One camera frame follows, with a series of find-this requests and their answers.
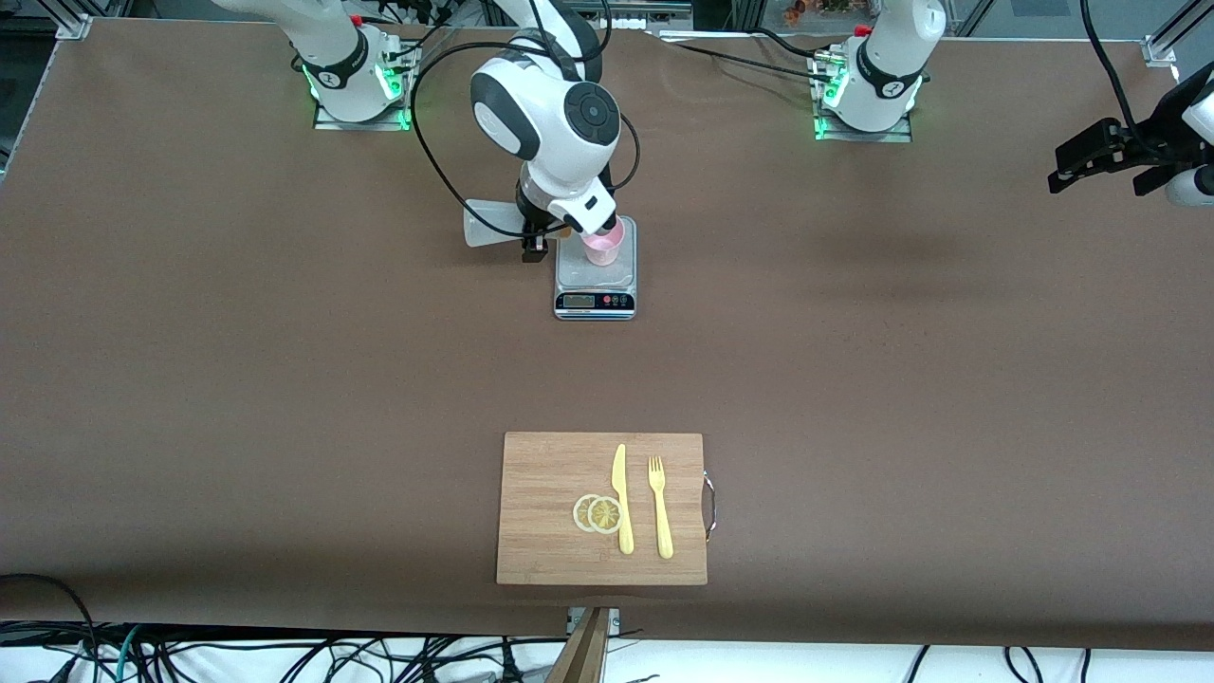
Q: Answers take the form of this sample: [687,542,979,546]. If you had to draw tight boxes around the clear squeeze bottle orange cap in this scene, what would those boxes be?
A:
[463,199,573,250]

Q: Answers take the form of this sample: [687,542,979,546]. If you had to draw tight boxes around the pink plastic cup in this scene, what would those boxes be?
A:
[580,216,626,268]

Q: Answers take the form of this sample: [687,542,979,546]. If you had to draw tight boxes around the silver digital kitchen scale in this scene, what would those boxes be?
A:
[554,215,637,322]

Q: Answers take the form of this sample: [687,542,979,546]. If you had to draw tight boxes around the grey power strip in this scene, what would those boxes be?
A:
[607,0,693,34]

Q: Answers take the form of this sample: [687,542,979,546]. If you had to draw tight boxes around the wooden cutting board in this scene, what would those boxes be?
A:
[496,432,717,586]

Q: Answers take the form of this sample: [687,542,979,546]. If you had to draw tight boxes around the yellow plastic knife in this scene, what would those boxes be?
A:
[612,444,635,556]

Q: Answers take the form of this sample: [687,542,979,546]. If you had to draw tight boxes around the yellow plastic fork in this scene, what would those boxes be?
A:
[648,455,674,560]

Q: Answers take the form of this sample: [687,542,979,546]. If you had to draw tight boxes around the brown table cover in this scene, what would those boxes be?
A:
[0,17,1214,652]

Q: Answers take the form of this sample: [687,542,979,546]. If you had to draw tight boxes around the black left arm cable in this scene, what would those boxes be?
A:
[1079,0,1144,134]

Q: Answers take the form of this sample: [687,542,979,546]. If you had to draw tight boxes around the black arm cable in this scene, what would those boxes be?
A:
[410,0,642,238]
[1079,0,1144,134]

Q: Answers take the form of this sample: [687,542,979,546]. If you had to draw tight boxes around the aluminium frame bracket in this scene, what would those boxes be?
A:
[1143,0,1214,65]
[33,0,96,41]

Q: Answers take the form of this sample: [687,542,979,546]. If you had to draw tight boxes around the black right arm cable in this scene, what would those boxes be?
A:
[410,0,642,238]

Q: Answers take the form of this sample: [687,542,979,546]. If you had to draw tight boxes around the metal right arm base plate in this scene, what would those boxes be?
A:
[313,43,415,132]

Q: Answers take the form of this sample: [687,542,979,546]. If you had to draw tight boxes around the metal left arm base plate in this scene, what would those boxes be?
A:
[811,47,914,143]

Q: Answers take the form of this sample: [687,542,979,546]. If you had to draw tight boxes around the long black base cable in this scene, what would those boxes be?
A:
[654,36,836,86]

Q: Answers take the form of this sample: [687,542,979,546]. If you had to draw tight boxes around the short black base cable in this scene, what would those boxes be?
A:
[754,27,828,60]

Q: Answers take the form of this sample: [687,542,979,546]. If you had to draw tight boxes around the teal floor cable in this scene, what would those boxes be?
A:
[112,624,143,683]

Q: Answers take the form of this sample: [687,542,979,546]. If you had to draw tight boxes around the black looped floor cable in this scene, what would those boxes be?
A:
[0,573,101,683]

